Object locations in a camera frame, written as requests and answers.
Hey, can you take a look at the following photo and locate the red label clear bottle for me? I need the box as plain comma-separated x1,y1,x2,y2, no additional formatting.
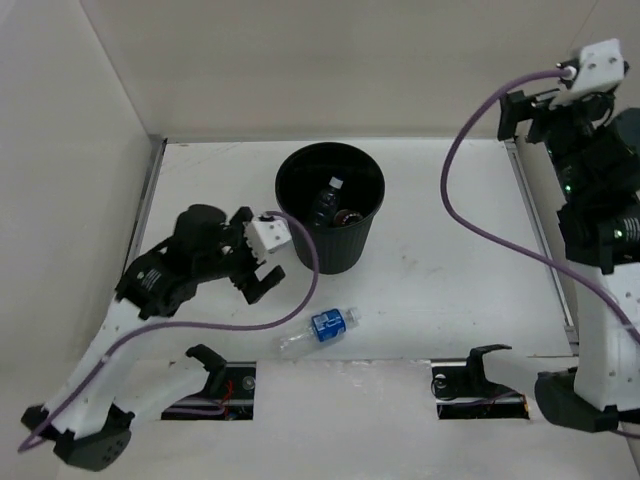
332,209,364,228

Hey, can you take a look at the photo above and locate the aluminium table rail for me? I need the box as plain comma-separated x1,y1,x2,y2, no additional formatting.
122,135,167,271
504,139,579,357

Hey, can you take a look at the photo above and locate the clear unlabelled plastic bottle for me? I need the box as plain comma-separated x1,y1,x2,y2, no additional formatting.
309,177,343,227

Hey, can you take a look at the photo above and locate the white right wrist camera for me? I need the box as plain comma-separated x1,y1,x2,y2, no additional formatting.
549,38,625,110

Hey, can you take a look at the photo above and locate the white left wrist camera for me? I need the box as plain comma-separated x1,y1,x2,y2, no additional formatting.
244,214,292,263

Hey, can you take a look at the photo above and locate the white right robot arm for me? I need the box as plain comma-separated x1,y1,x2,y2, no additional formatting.
463,90,639,433

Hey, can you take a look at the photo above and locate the black plastic waste bin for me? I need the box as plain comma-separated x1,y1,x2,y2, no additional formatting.
275,142,385,275

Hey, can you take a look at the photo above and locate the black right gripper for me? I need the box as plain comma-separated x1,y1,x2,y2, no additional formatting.
497,85,615,202

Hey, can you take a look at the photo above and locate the left aluminium table rail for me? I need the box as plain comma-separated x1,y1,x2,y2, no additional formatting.
122,135,167,271

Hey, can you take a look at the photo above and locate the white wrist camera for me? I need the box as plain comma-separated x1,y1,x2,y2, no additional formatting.
549,38,625,110
244,214,292,263

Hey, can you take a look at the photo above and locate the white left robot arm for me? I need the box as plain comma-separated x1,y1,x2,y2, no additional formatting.
18,204,291,472

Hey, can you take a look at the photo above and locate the right aluminium table rail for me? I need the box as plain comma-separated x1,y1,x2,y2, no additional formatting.
504,139,579,357

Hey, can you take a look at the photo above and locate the blue label clear bottle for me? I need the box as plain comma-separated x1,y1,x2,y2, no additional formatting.
277,307,362,359

